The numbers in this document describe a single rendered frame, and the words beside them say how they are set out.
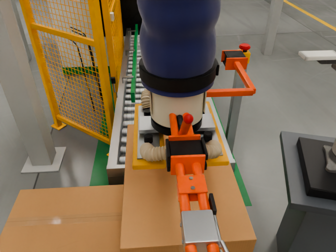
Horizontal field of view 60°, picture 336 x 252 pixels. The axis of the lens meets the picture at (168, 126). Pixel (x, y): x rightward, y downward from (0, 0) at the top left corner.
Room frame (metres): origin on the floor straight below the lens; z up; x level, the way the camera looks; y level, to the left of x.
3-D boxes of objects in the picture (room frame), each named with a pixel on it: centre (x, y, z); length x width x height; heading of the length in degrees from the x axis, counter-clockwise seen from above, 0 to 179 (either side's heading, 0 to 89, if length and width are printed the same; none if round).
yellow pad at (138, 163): (0.78, 0.07, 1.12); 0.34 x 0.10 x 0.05; 4
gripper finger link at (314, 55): (0.52, -0.29, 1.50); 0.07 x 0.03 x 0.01; 94
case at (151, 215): (0.77, -0.04, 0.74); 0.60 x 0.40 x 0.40; 4
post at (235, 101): (1.75, -0.48, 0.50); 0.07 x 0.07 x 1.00; 4
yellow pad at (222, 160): (0.80, -0.12, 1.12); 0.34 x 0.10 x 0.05; 4
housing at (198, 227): (0.33, -0.06, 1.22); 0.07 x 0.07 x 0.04; 4
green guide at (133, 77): (2.65, 0.35, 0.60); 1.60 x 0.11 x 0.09; 4
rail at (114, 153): (2.29, 0.39, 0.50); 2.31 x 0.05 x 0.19; 4
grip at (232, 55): (1.11, -0.27, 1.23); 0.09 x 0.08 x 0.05; 94
